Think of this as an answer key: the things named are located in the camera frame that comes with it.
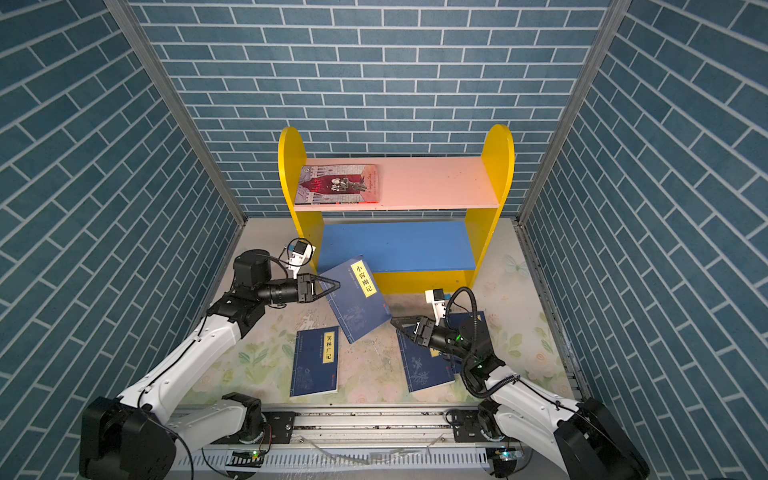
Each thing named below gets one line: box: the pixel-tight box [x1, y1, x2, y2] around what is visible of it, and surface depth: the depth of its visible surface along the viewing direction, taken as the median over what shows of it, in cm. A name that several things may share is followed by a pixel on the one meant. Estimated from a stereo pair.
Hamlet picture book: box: [295, 164, 379, 204], surface depth 74 cm
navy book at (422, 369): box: [396, 328, 455, 393], surface depth 84 cm
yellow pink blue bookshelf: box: [279, 125, 515, 295], surface depth 75 cm
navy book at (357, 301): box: [320, 255, 392, 344], surface depth 75 cm
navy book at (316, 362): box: [289, 326, 339, 397], surface depth 84 cm
